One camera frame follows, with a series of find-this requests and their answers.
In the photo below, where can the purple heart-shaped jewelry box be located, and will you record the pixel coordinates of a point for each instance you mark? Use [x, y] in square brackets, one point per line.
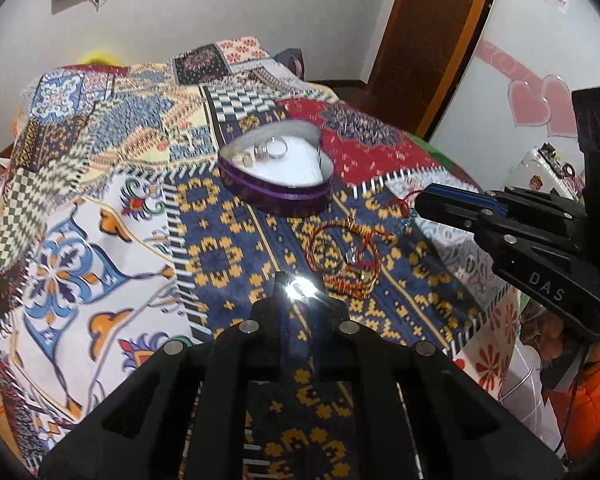
[279, 168]

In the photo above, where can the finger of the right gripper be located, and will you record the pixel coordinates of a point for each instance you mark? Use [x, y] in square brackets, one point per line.
[482, 225]
[438, 197]

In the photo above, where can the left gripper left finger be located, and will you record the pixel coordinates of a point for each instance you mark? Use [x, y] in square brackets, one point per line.
[182, 413]

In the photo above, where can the yellow plush pillow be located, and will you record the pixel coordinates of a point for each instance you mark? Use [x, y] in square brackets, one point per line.
[99, 58]

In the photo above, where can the person's right hand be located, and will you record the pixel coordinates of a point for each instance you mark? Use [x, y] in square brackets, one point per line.
[542, 330]

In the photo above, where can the white suitcase with stickers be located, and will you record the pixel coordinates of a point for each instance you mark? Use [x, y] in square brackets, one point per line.
[543, 170]

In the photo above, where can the dark bag beside bed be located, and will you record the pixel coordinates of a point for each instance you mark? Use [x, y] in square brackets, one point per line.
[292, 58]

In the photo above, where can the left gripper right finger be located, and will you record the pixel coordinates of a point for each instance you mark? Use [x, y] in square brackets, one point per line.
[416, 414]

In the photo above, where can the colourful patchwork bedspread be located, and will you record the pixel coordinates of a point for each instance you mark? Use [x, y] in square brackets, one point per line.
[117, 233]

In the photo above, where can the brown wooden door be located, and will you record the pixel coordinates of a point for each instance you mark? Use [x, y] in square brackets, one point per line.
[422, 55]

